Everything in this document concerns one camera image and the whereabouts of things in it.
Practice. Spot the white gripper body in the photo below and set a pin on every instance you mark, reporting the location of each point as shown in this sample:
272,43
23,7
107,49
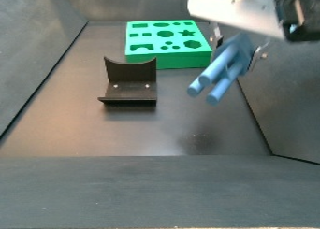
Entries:
287,19

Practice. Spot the blue three prong object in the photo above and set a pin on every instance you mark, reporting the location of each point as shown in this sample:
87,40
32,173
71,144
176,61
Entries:
231,63

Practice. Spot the green foam shape board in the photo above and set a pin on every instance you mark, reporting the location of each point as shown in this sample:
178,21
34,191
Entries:
174,42

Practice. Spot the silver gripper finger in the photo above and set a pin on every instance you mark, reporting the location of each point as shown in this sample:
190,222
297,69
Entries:
260,53
216,36

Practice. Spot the black curved fixture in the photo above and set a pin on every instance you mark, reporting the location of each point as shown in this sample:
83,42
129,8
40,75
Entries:
131,83

